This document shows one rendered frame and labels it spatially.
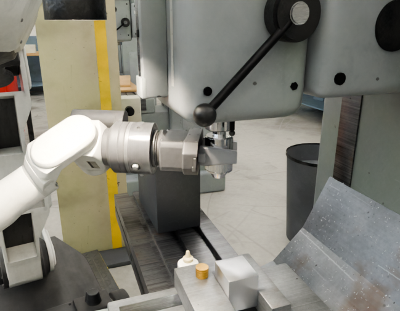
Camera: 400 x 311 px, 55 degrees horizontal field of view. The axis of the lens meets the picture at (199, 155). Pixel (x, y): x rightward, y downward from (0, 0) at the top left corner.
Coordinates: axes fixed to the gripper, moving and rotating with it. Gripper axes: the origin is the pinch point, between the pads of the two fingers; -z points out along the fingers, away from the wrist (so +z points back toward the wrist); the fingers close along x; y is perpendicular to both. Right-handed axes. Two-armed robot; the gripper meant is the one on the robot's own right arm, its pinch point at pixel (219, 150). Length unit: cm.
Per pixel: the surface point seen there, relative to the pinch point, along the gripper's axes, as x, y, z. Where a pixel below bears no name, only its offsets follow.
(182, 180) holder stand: 28.4, 17.6, 10.1
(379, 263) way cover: 6.9, 24.3, -32.3
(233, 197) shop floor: 249, 124, -6
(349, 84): -4.6, -12.3, -18.4
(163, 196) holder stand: 26.1, 21.3, 14.7
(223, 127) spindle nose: -2.3, -4.7, -0.6
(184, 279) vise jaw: -7.4, 20.6, 4.9
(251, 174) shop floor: 305, 124, -23
